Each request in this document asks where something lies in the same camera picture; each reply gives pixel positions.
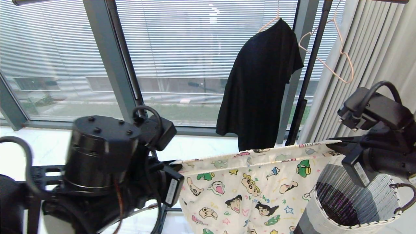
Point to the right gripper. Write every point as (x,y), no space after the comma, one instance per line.
(357,169)

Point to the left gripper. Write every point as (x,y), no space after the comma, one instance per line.
(172,188)

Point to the cream printed garment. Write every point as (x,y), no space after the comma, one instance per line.
(243,195)

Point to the pink clothes hanger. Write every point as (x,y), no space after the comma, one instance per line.
(325,66)
(268,23)

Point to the black garment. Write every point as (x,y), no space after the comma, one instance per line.
(260,91)

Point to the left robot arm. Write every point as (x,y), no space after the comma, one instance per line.
(97,152)

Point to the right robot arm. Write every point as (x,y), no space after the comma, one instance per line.
(396,159)

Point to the white laundry basket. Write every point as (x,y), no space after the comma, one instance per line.
(373,201)

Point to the black clothes rack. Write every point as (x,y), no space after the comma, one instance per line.
(308,81)

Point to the beige curtain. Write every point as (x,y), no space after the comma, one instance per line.
(373,48)

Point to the window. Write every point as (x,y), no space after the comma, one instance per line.
(178,48)

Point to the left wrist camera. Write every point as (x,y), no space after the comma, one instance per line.
(159,133)

